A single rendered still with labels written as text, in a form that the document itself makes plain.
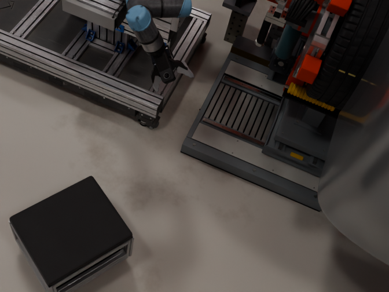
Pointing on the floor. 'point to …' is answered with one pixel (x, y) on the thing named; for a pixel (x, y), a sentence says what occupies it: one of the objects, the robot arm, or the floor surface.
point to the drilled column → (235, 26)
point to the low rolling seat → (72, 236)
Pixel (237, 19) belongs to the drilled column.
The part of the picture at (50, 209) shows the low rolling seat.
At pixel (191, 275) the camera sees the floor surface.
